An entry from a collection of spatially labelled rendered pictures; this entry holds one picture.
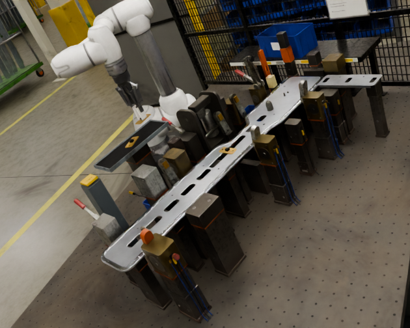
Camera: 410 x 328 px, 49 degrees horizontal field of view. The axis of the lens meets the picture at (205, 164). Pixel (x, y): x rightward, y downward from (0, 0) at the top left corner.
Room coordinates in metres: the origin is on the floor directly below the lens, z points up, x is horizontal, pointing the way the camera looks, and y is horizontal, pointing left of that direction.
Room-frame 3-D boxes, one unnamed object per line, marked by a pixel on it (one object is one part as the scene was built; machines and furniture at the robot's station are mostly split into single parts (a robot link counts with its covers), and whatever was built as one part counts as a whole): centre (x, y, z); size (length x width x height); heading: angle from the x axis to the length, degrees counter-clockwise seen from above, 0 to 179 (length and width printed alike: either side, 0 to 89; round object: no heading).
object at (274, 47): (2.43, -0.72, 1.09); 0.30 x 0.17 x 0.13; 27
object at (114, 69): (1.92, 0.17, 1.49); 0.09 x 0.09 x 0.06
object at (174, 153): (1.77, 0.11, 0.89); 0.12 x 0.08 x 0.38; 35
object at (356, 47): (2.39, -0.74, 1.01); 0.90 x 0.22 x 0.03; 35
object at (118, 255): (1.70, -0.10, 1.00); 1.38 x 0.22 x 0.02; 125
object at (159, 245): (1.22, 0.25, 0.88); 0.14 x 0.09 x 0.36; 35
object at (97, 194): (1.71, 0.48, 0.92); 0.08 x 0.08 x 0.44; 35
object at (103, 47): (1.92, 0.19, 1.60); 0.13 x 0.11 x 0.16; 91
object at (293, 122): (1.72, -0.44, 0.84); 0.10 x 0.05 x 0.29; 35
